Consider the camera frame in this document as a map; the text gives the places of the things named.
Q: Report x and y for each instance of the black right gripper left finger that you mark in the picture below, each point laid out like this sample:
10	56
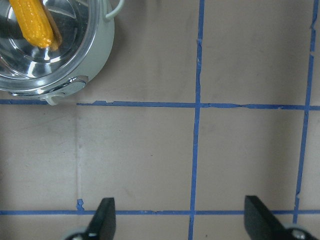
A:
103	224

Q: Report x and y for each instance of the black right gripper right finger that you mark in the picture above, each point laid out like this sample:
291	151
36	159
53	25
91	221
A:
261	224

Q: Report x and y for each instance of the pale green steel pot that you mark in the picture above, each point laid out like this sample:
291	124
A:
85	31

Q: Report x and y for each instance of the yellow plastic corn cob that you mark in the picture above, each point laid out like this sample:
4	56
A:
36	24

